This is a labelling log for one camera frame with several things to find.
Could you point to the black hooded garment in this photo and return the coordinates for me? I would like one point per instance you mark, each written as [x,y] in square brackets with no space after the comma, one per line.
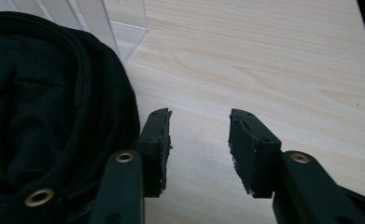
[46,118]

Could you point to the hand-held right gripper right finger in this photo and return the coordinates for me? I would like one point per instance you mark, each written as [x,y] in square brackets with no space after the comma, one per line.
[251,155]

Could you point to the clear acrylic divider rack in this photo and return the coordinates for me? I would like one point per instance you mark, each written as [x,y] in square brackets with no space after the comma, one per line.
[108,25]

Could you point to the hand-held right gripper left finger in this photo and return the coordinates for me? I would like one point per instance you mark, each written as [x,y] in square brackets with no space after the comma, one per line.
[153,146]

